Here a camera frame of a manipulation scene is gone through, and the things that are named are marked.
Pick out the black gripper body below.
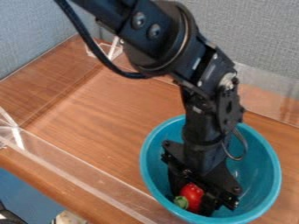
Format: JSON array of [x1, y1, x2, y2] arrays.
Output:
[[160, 140, 243, 211]]

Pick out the blue plastic bowl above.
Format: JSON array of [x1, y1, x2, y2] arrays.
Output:
[[139, 115, 282, 224]]

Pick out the clear acrylic back barrier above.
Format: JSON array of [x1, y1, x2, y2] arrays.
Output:
[[93, 38, 299, 128]]

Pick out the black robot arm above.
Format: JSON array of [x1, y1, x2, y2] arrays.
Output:
[[69, 0, 244, 216]]

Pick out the clear acrylic left bracket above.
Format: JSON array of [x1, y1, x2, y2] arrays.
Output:
[[0, 107, 24, 150]]

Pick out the clear acrylic left barrier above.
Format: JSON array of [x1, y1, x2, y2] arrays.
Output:
[[0, 32, 80, 84]]

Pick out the clear acrylic front barrier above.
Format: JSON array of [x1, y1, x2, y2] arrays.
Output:
[[0, 129, 184, 224]]

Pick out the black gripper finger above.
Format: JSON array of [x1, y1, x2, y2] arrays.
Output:
[[167, 165, 190, 201], [200, 192, 222, 217]]

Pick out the clear acrylic corner bracket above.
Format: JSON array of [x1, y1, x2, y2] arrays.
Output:
[[96, 37, 123, 61]]

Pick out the red toy strawberry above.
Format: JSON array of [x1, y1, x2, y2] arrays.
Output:
[[174, 183, 204, 214]]

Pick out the clear acrylic barrier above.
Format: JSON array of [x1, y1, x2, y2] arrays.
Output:
[[0, 32, 80, 84], [93, 38, 299, 128], [0, 129, 184, 224]]

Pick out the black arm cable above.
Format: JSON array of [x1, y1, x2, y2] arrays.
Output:
[[52, 0, 149, 80]]

